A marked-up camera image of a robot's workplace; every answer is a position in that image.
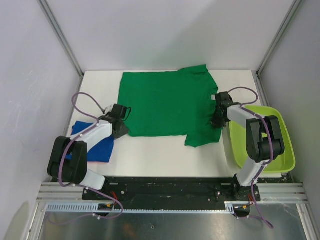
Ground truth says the green t shirt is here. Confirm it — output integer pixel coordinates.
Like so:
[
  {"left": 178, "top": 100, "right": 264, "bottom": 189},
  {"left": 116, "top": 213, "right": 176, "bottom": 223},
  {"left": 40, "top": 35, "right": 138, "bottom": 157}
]
[{"left": 117, "top": 65, "right": 222, "bottom": 148}]

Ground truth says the lime green plastic bin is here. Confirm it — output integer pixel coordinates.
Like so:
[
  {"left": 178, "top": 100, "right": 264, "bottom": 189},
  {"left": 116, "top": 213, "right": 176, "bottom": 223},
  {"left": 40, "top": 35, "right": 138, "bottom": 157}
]
[{"left": 228, "top": 105, "right": 296, "bottom": 174}]

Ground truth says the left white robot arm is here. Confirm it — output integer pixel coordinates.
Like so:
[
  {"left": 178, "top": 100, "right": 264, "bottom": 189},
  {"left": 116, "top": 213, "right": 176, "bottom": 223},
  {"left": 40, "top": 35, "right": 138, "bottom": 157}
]
[{"left": 47, "top": 104, "right": 132, "bottom": 200}]

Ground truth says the right corner aluminium post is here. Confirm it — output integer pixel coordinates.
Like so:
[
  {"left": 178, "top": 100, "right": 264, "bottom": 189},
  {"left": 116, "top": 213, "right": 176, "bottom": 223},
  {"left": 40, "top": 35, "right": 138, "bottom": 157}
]
[{"left": 256, "top": 0, "right": 308, "bottom": 76}]

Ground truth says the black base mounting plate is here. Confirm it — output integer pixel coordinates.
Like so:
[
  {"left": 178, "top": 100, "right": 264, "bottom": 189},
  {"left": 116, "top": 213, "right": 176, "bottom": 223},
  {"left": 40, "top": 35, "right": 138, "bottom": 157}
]
[{"left": 82, "top": 176, "right": 261, "bottom": 203}]

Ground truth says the left corner aluminium post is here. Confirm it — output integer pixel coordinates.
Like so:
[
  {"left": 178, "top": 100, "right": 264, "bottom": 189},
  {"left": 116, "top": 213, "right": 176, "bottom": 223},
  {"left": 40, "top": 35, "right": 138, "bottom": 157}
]
[{"left": 37, "top": 0, "right": 85, "bottom": 77}]

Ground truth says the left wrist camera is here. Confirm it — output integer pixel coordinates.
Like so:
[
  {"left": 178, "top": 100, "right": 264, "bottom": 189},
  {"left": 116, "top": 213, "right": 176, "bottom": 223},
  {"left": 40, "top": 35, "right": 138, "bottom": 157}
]
[{"left": 104, "top": 104, "right": 114, "bottom": 113}]

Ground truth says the aluminium frame rail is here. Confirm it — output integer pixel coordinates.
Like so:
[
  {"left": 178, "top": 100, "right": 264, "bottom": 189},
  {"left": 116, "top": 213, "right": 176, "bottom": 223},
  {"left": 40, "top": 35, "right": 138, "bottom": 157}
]
[{"left": 36, "top": 182, "right": 309, "bottom": 204}]

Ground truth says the folded blue t shirt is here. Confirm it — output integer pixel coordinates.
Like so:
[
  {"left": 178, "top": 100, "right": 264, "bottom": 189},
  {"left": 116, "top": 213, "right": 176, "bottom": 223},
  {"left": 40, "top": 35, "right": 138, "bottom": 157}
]
[{"left": 71, "top": 121, "right": 115, "bottom": 163}]

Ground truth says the grey slotted cable duct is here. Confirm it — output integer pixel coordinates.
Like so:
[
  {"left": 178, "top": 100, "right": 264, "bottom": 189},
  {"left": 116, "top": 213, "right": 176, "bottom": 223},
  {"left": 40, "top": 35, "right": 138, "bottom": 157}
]
[{"left": 45, "top": 201, "right": 249, "bottom": 214}]

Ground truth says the corner aluminium post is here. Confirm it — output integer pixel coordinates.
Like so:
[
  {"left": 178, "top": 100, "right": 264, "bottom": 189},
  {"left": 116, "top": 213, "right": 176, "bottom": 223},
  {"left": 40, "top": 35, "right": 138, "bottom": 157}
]
[
  {"left": 37, "top": 0, "right": 85, "bottom": 77},
  {"left": 256, "top": 0, "right": 308, "bottom": 76}
]

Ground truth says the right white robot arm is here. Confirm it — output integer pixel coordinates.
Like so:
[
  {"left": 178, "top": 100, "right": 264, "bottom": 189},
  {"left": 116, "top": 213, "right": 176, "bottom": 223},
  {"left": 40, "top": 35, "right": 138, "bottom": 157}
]
[{"left": 211, "top": 91, "right": 285, "bottom": 201}]

